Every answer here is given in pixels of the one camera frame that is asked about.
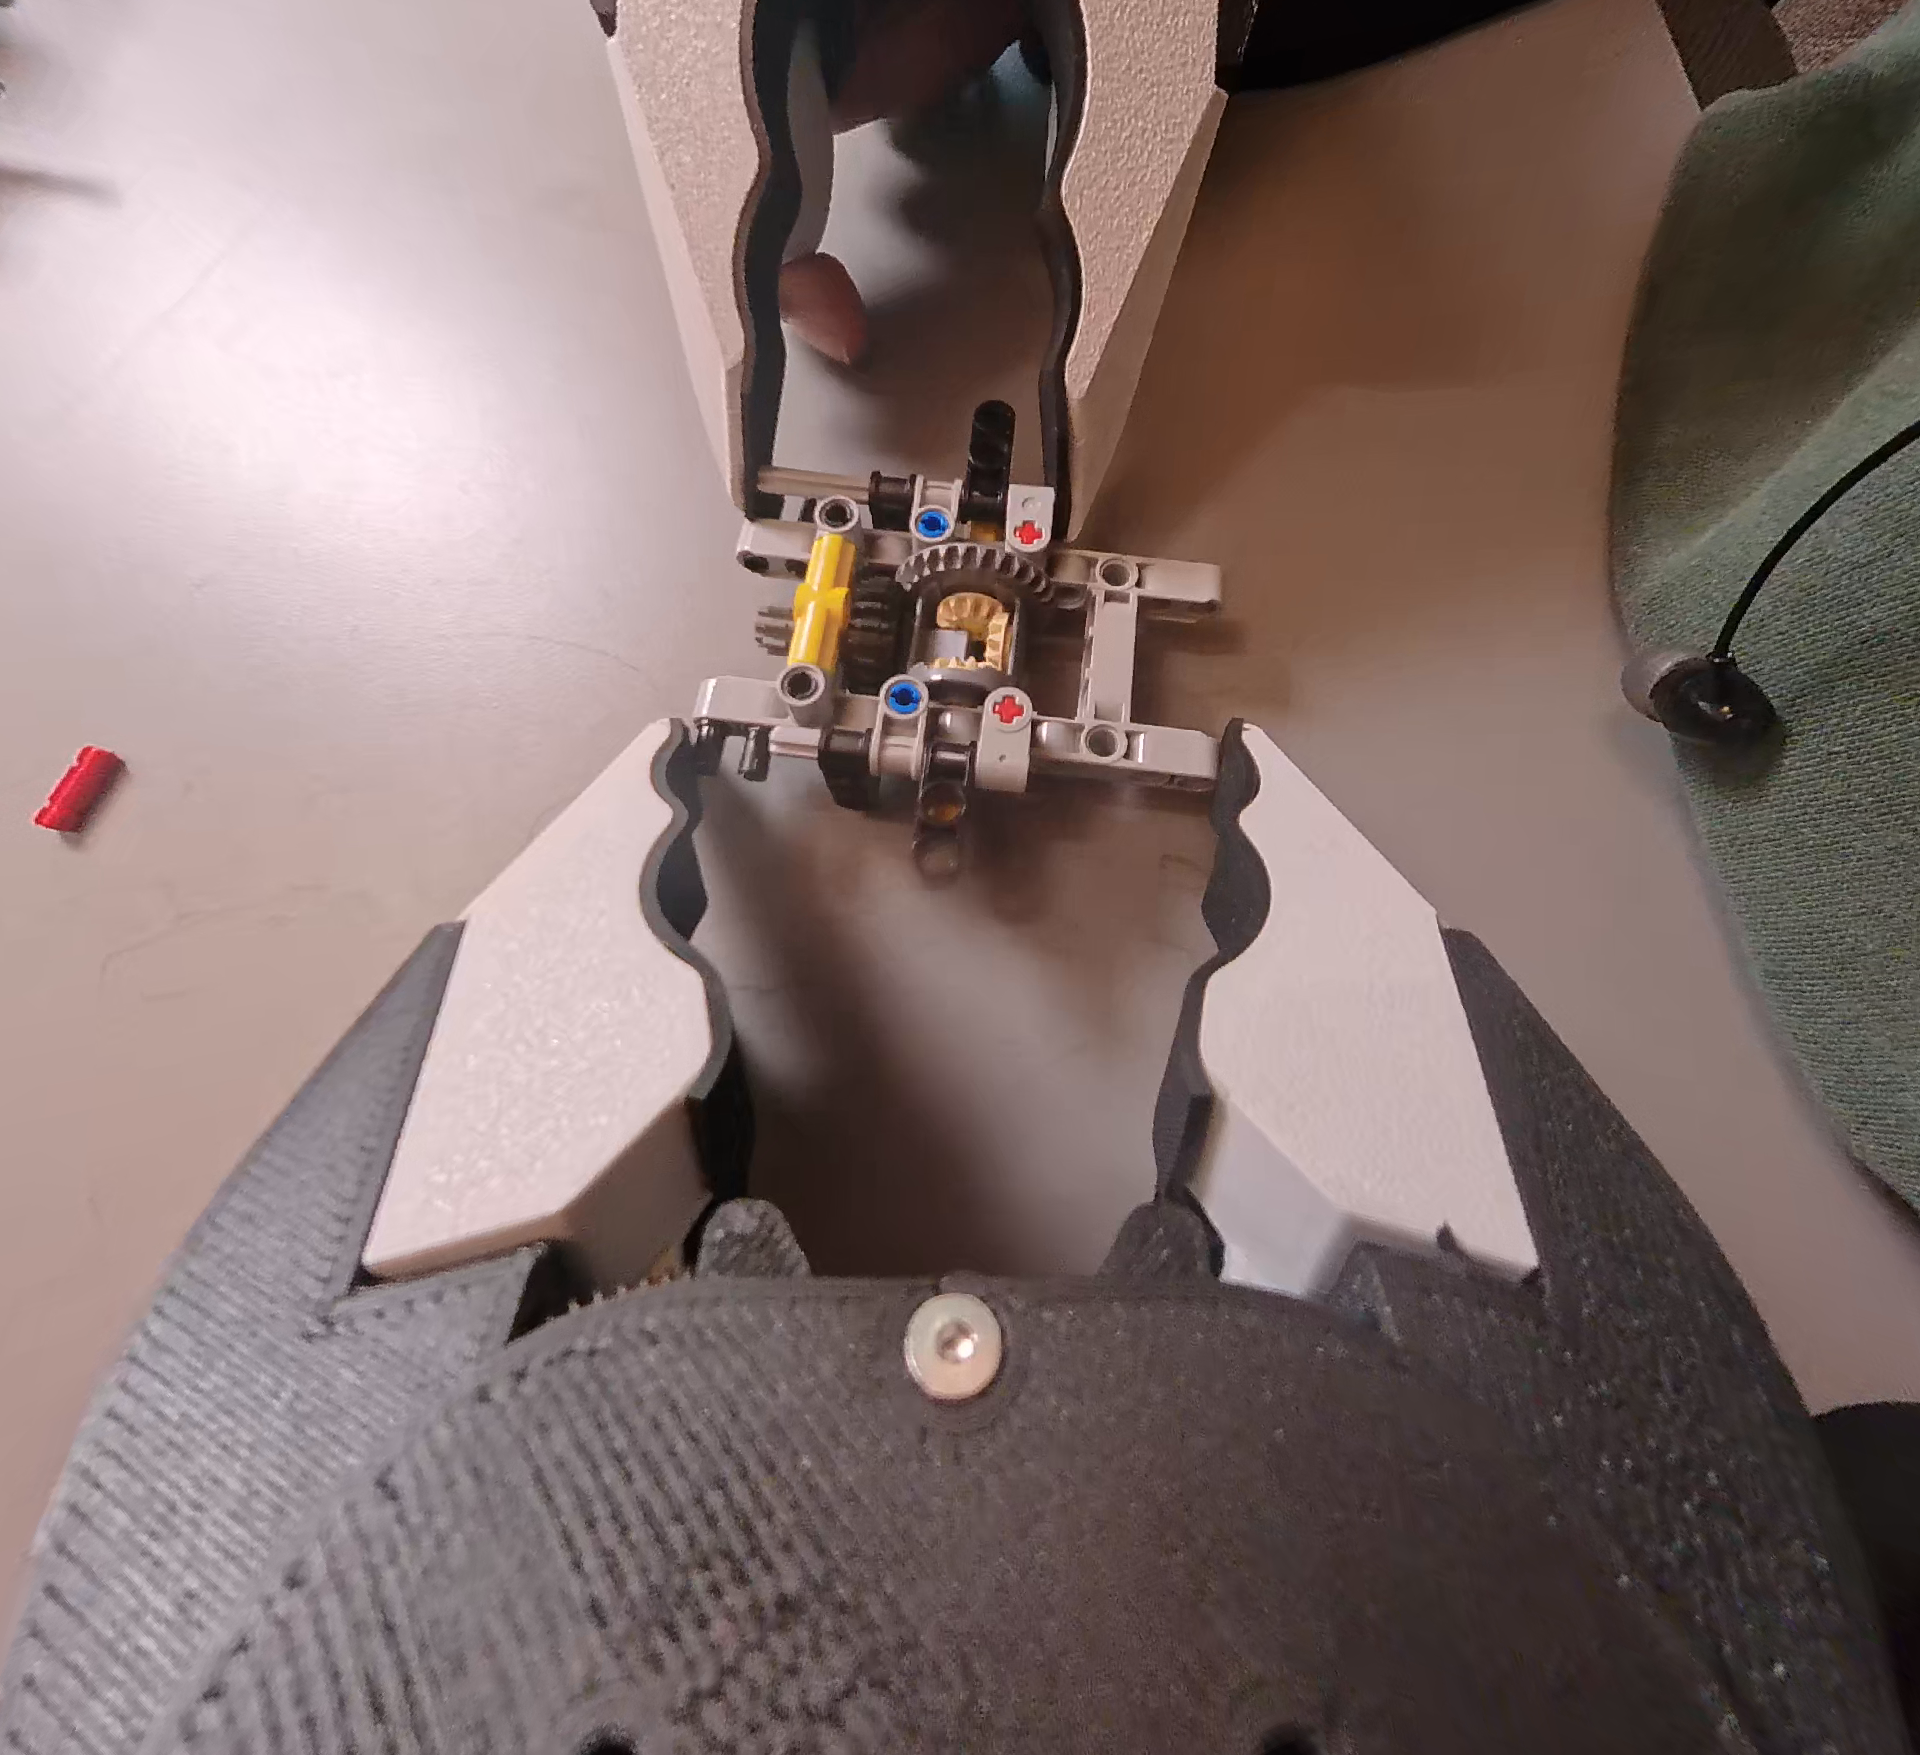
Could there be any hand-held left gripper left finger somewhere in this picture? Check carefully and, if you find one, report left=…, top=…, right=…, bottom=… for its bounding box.
left=360, top=716, right=736, bottom=1286

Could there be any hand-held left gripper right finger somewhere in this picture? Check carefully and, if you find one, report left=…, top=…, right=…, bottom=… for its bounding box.
left=1156, top=720, right=1545, bottom=1301

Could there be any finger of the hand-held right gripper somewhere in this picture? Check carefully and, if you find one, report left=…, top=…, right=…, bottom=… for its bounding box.
left=996, top=0, right=1234, bottom=536
left=603, top=0, right=841, bottom=501

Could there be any grey lego gear assembly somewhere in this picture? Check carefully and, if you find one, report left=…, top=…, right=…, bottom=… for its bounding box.
left=694, top=462, right=1226, bottom=827

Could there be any red lego pin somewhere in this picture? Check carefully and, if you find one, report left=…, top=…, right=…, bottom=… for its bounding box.
left=33, top=745, right=128, bottom=834

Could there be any black clip-on microphone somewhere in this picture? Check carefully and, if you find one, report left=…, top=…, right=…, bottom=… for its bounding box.
left=1627, top=645, right=1781, bottom=746

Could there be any person's green sweater torso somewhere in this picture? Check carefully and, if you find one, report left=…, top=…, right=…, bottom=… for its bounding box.
left=1611, top=15, right=1920, bottom=1217

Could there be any dark rounded object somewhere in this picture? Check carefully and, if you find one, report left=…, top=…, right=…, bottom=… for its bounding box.
left=1807, top=1403, right=1920, bottom=1755

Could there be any black microphone cable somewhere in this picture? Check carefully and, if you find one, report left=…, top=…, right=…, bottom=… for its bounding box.
left=1711, top=420, right=1920, bottom=667

